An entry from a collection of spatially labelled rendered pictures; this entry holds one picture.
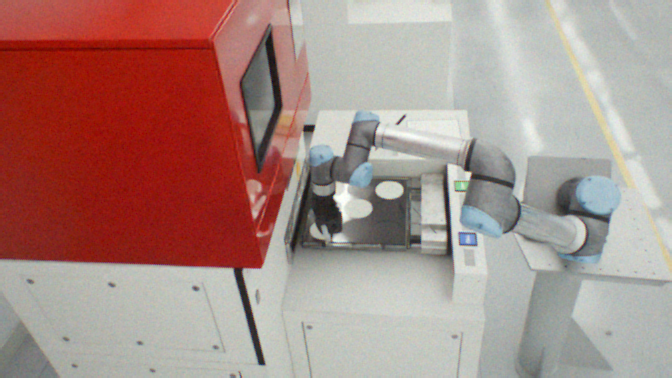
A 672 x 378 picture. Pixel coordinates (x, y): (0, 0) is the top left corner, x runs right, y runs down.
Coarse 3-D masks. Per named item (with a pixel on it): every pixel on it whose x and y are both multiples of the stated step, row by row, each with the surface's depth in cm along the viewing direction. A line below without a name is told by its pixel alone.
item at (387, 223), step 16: (352, 192) 204; (368, 192) 204; (384, 208) 196; (400, 208) 195; (352, 224) 191; (368, 224) 190; (384, 224) 190; (400, 224) 189; (304, 240) 187; (320, 240) 186; (336, 240) 185; (352, 240) 185; (368, 240) 184; (384, 240) 184; (400, 240) 183
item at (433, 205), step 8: (424, 192) 204; (432, 192) 204; (440, 192) 203; (424, 200) 201; (432, 200) 200; (440, 200) 200; (424, 208) 197; (432, 208) 197; (440, 208) 197; (424, 216) 194; (432, 216) 194; (440, 216) 193; (424, 232) 188; (432, 232) 188; (440, 232) 187; (424, 248) 182; (432, 248) 182; (440, 248) 182
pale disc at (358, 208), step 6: (348, 204) 199; (354, 204) 199; (360, 204) 199; (366, 204) 198; (348, 210) 197; (354, 210) 196; (360, 210) 196; (366, 210) 196; (354, 216) 194; (360, 216) 194; (366, 216) 194
